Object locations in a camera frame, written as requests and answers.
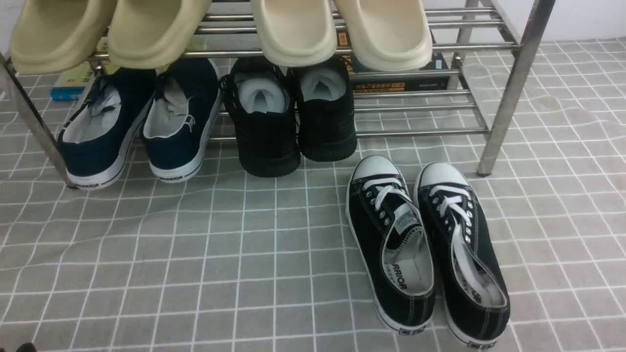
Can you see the navy slip-on shoe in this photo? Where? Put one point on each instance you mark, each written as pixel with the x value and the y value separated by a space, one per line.
pixel 94 142
pixel 186 102

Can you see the metal shoe rack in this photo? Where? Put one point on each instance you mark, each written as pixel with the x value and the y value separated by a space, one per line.
pixel 475 13

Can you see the black knit sneaker right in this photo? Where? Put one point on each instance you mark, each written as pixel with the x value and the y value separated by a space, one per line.
pixel 325 104

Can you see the black knit sneaker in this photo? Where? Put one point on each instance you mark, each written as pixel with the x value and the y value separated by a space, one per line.
pixel 325 104
pixel 258 100

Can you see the black knit sneaker left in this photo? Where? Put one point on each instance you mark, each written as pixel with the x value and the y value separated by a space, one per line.
pixel 258 100

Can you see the black canvas sneaker left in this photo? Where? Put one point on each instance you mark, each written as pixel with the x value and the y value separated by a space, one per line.
pixel 390 234

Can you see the black canvas sneaker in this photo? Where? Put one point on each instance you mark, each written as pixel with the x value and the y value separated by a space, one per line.
pixel 390 234
pixel 476 299

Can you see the cream slipper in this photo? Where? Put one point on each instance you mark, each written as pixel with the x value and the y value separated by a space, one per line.
pixel 295 33
pixel 388 35

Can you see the black orange book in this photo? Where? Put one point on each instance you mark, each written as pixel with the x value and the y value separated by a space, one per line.
pixel 400 81

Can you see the cream slipper right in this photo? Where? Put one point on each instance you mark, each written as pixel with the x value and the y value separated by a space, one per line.
pixel 388 35

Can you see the black canvas sneaker right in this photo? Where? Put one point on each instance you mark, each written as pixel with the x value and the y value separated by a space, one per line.
pixel 476 299

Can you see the beige slipper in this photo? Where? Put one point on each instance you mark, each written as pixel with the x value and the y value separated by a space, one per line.
pixel 51 36
pixel 148 34

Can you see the blue green book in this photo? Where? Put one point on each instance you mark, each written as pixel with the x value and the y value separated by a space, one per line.
pixel 71 84

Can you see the beige slipper far left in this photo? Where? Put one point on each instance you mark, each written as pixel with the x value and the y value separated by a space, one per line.
pixel 51 36

